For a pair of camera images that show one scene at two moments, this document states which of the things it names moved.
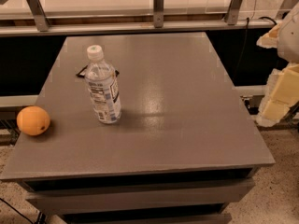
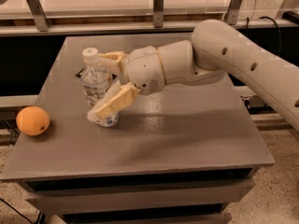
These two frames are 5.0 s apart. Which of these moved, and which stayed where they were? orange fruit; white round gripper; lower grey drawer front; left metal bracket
Moved: white round gripper
Stayed: lower grey drawer front; left metal bracket; orange fruit
